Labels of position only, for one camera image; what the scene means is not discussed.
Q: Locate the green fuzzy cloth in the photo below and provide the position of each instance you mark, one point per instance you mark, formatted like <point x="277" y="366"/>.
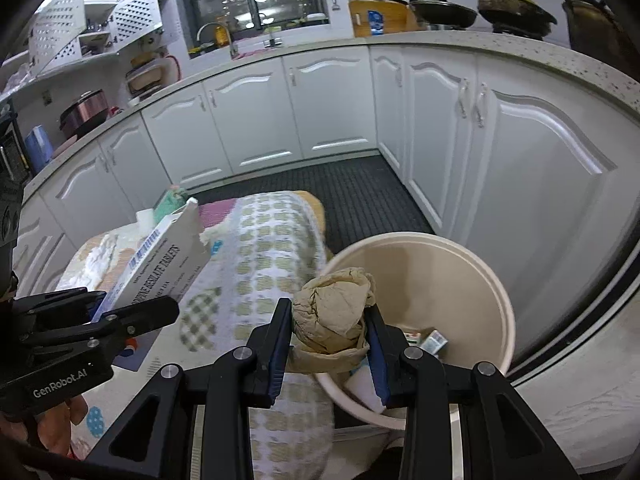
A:
<point x="173" y="199"/>

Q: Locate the kitchen window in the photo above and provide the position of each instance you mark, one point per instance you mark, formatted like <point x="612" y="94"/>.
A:
<point x="255" y="0"/>

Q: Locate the large dark stock pot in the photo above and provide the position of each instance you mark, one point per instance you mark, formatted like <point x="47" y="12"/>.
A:
<point x="594" y="31"/>

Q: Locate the black frying pan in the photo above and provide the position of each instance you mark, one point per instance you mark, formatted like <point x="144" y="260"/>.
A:
<point x="439" y="14"/>

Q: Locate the blue kettle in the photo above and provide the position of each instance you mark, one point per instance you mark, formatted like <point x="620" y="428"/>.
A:
<point x="39" y="148"/>

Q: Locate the white blue medicine box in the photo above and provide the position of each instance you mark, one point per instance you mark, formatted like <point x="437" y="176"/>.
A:
<point x="166" y="264"/>

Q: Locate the small cartons in bin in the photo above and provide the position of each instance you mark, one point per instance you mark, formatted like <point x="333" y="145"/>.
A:
<point x="430" y="340"/>

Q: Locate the black microwave oven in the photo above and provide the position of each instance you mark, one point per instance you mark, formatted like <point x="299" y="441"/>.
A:
<point x="14" y="161"/>

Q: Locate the pink rice cooker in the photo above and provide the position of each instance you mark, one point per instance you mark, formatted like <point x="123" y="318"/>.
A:
<point x="89" y="111"/>

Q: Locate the patterned quilted table cover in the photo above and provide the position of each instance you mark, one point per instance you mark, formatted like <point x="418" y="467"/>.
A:
<point x="266" y="248"/>

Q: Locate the brown paper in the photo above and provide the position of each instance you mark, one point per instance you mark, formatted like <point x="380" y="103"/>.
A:
<point x="329" y="335"/>

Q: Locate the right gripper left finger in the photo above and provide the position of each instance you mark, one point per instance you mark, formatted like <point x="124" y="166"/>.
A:
<point x="270" y="344"/>

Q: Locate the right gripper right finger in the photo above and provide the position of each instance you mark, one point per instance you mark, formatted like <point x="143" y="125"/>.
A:
<point x="386" y="344"/>

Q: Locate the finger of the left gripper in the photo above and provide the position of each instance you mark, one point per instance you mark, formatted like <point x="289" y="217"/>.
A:
<point x="118" y="326"/>

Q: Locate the wooden cutting board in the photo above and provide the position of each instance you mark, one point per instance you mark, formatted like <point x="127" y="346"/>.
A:
<point x="381" y="17"/>

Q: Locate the dark ribbed floor mat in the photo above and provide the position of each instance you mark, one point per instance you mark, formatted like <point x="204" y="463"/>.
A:
<point x="361" y="197"/>

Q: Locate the beige round trash bin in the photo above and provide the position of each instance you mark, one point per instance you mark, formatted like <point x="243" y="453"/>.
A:
<point x="426" y="282"/>

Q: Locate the white lattice upper cabinets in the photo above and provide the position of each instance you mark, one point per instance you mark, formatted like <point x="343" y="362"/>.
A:
<point x="66" y="31"/>

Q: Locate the yellow oil bottle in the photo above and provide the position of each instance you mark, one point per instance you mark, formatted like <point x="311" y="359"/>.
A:
<point x="222" y="35"/>

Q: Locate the dark wok yellow rim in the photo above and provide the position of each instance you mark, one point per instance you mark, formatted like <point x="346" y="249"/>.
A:
<point x="522" y="18"/>

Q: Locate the white foam block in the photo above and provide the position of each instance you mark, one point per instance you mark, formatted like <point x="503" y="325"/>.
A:
<point x="145" y="222"/>

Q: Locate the white lower kitchen cabinets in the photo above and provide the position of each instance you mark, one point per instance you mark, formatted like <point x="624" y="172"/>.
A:
<point x="531" y="160"/>

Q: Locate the person's left hand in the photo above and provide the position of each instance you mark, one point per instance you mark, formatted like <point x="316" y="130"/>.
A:
<point x="55" y="425"/>

